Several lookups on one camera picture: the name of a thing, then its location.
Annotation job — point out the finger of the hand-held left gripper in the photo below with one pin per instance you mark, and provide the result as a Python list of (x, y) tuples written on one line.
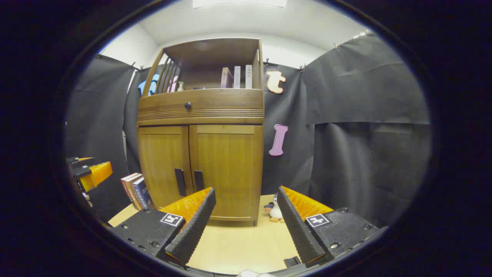
[(98, 173), (82, 161)]

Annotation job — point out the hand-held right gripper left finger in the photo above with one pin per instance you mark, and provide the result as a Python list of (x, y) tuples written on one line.
[(194, 227)]

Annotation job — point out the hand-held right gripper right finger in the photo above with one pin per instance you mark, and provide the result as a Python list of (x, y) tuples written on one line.
[(298, 231)]

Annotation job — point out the wooden shoe cabinet door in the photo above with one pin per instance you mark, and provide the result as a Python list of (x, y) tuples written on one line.
[(161, 161), (230, 165)]

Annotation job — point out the wooden double-door shoe cabinet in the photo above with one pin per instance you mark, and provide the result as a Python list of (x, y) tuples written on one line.
[(200, 111)]

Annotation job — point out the penguin plush toy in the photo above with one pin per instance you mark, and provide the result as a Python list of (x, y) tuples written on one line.
[(275, 211)]

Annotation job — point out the red-spined book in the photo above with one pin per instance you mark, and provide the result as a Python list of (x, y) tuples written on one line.
[(126, 184)]

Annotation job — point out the brown book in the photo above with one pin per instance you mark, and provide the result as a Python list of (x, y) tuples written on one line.
[(133, 190)]

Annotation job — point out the blue book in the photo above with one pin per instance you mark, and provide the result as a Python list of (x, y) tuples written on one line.
[(143, 194)]

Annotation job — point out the small clear bottle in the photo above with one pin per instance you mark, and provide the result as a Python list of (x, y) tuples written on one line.
[(180, 87)]

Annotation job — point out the black backdrop cloth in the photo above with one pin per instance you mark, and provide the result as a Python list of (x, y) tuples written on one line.
[(365, 96)]

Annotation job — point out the purple book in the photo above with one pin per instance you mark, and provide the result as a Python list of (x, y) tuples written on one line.
[(226, 79)]

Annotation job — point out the white book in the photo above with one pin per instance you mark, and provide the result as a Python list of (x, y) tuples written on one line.
[(237, 77)]

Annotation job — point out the ceiling light panel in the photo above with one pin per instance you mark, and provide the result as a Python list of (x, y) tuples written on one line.
[(238, 3)]

